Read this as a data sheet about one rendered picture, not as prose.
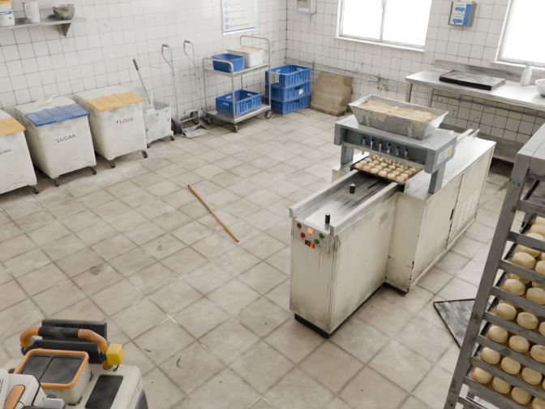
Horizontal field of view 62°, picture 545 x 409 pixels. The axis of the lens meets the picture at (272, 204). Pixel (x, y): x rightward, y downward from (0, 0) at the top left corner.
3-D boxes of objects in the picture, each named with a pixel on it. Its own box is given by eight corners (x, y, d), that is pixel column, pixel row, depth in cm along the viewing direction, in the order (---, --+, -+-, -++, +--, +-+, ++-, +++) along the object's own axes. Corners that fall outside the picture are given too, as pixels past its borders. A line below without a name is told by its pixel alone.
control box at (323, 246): (297, 236, 274) (298, 217, 267) (329, 251, 260) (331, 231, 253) (293, 238, 271) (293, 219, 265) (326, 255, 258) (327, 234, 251)
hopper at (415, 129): (368, 114, 324) (371, 94, 317) (444, 132, 292) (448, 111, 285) (346, 124, 305) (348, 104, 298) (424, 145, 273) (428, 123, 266)
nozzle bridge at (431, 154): (356, 153, 347) (360, 110, 330) (448, 182, 305) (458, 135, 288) (331, 168, 325) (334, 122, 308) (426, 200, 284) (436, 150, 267)
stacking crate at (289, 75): (290, 76, 724) (290, 63, 714) (310, 80, 701) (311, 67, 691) (264, 83, 685) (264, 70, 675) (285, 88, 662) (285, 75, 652)
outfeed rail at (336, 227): (467, 135, 380) (469, 127, 377) (471, 136, 379) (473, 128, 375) (328, 235, 250) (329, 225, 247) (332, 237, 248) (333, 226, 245)
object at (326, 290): (345, 271, 357) (355, 168, 312) (384, 290, 337) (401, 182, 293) (288, 319, 311) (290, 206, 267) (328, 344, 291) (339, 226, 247)
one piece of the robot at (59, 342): (34, 372, 182) (32, 316, 180) (119, 376, 180) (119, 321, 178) (16, 385, 171) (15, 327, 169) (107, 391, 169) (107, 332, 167)
